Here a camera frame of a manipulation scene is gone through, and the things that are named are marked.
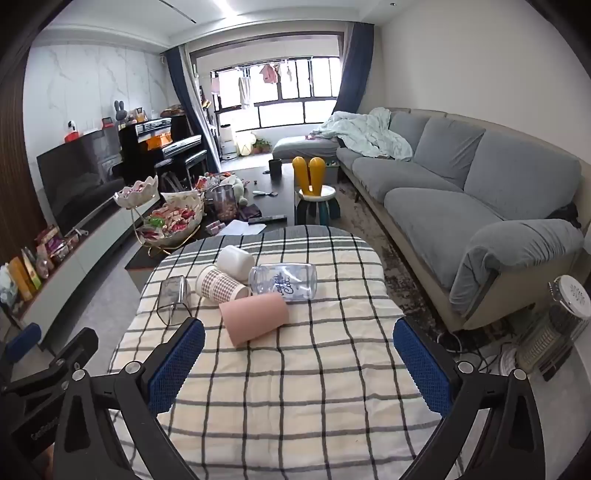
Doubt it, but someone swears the grey sofa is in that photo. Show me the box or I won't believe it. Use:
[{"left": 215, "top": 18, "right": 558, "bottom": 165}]
[{"left": 271, "top": 107, "right": 586, "bottom": 332}]

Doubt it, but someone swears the light green blanket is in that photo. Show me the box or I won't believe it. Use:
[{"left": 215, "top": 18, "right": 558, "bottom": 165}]
[{"left": 310, "top": 106, "right": 414, "bottom": 162}]

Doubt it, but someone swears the black piano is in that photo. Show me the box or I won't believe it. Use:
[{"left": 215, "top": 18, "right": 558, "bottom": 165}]
[{"left": 117, "top": 115, "right": 209, "bottom": 186}]

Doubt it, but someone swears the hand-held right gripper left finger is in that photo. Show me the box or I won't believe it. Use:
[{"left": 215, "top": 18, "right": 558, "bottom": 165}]
[{"left": 55, "top": 316, "right": 206, "bottom": 480}]

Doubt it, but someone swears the clear hexagonal glass cup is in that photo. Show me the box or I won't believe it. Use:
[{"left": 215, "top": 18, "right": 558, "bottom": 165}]
[{"left": 156, "top": 274, "right": 193, "bottom": 328}]

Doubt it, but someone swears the white plush toy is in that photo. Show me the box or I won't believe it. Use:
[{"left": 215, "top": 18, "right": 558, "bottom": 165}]
[{"left": 225, "top": 175, "right": 250, "bottom": 207}]

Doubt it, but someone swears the black piano bench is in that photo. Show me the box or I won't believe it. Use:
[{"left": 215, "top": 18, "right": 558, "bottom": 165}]
[{"left": 154, "top": 150, "right": 209, "bottom": 191}]

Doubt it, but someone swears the clear glass jar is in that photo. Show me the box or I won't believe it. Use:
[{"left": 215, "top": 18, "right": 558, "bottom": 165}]
[{"left": 248, "top": 262, "right": 319, "bottom": 305}]

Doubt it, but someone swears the electric heater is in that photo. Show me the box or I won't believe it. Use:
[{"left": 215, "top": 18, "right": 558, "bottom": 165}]
[{"left": 514, "top": 274, "right": 591, "bottom": 383}]

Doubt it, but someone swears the pink cup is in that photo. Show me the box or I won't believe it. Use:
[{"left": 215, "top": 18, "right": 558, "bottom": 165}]
[{"left": 218, "top": 292, "right": 290, "bottom": 348}]

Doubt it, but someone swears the checkered tablecloth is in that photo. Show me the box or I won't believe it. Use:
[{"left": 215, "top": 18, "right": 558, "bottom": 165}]
[{"left": 107, "top": 224, "right": 467, "bottom": 480}]

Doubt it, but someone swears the white cup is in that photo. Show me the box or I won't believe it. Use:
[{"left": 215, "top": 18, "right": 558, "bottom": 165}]
[{"left": 216, "top": 245, "right": 256, "bottom": 283}]

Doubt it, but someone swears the row of snack packets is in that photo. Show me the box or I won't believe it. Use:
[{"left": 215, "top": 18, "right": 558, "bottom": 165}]
[{"left": 0, "top": 225, "right": 80, "bottom": 315}]

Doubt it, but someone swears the black television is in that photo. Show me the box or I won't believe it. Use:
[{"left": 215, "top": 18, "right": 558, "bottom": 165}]
[{"left": 36, "top": 127, "right": 126, "bottom": 228}]

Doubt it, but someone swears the white paper sheet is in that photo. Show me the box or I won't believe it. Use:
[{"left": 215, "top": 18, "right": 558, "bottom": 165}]
[{"left": 223, "top": 219, "right": 267, "bottom": 237}]

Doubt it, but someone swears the blue curtain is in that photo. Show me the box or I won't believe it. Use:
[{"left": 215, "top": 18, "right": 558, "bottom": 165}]
[
  {"left": 331, "top": 21, "right": 376, "bottom": 114},
  {"left": 163, "top": 45, "right": 223, "bottom": 172}
]

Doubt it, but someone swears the hanging laundry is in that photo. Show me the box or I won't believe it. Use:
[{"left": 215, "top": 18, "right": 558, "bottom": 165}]
[{"left": 210, "top": 62, "right": 296, "bottom": 108}]

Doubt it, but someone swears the clear snack jar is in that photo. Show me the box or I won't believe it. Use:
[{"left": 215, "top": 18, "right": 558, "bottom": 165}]
[{"left": 211, "top": 185, "right": 239, "bottom": 223}]

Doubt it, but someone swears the white power strip with cables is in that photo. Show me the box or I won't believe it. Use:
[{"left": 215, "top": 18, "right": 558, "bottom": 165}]
[{"left": 441, "top": 330, "right": 520, "bottom": 376}]

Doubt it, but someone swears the tiered shell snack stand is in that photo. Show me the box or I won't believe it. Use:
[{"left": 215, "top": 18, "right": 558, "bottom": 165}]
[{"left": 113, "top": 175, "right": 206, "bottom": 252}]

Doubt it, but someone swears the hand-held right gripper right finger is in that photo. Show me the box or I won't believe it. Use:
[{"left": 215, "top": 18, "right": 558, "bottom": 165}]
[{"left": 392, "top": 316, "right": 546, "bottom": 480}]

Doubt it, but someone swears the dark coffee table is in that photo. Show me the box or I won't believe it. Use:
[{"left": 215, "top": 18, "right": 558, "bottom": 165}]
[{"left": 124, "top": 158, "right": 343, "bottom": 274}]

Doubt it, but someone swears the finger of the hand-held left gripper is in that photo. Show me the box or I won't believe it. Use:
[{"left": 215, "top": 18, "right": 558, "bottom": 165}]
[
  {"left": 28, "top": 327, "right": 100, "bottom": 393},
  {"left": 0, "top": 323, "right": 43, "bottom": 366}
]

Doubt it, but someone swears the checkered pattern cup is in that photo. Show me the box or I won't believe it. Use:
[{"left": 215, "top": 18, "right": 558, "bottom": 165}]
[{"left": 194, "top": 265, "right": 251, "bottom": 304}]

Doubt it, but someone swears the white air purifier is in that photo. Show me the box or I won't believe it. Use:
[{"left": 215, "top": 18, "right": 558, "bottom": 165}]
[{"left": 217, "top": 123, "right": 236, "bottom": 160}]

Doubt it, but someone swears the white television cabinet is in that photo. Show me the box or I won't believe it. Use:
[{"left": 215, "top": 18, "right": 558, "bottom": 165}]
[{"left": 16, "top": 191, "right": 163, "bottom": 335}]

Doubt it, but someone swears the yellow bunny ear stool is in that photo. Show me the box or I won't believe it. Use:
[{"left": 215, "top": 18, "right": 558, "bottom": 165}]
[{"left": 292, "top": 156, "right": 339, "bottom": 227}]

